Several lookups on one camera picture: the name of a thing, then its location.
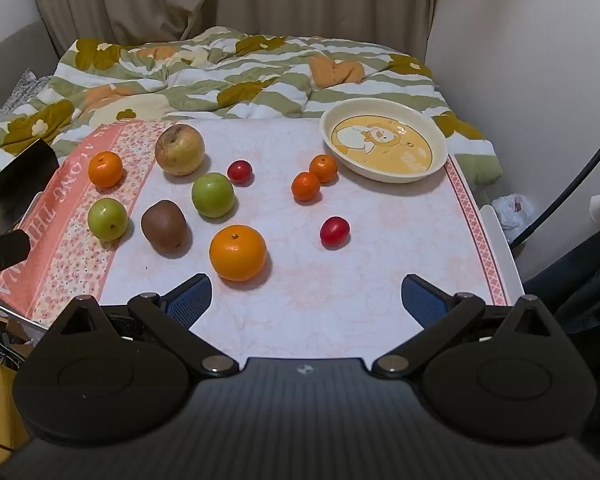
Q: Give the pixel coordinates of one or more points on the dark cloth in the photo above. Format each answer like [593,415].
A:
[575,285]

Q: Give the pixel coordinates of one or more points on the large yellowish apple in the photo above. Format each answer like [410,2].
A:
[179,150]

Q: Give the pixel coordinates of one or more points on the pink floral tablecloth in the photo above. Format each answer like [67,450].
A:
[300,300]

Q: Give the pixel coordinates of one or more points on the cream bowl with cartoon print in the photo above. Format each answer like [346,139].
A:
[384,141]

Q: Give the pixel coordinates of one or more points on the oblong cherry tomato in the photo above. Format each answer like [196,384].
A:
[334,231]

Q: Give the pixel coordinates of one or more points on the large orange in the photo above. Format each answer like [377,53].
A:
[237,252]

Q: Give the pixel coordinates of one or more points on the green striped floral blanket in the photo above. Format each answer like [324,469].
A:
[220,80]

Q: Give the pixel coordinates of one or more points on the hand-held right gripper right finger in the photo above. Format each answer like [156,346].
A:
[421,301]

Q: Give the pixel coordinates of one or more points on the medium orange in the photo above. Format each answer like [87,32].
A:
[105,169]

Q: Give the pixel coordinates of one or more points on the brown kiwi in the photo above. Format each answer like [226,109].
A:
[163,225]

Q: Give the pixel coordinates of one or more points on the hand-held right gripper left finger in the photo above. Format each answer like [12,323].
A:
[190,301]

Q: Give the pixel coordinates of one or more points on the beige curtain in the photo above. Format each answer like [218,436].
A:
[260,0]

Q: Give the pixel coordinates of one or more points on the white plastic bag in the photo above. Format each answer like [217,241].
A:
[515,210]

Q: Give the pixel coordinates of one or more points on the small tangerine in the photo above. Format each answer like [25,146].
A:
[323,168]
[306,186]

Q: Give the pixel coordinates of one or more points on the grey patterned sheet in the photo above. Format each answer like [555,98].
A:
[26,87]

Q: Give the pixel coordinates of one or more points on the green lime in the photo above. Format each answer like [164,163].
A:
[212,195]

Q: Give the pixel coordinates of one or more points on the round cherry tomato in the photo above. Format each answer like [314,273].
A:
[240,172]

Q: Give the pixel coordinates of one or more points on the grey headboard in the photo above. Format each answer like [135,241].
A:
[10,50]

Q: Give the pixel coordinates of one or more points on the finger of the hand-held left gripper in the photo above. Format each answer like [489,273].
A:
[7,254]

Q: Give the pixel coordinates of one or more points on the green apple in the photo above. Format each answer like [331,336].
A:
[108,218]

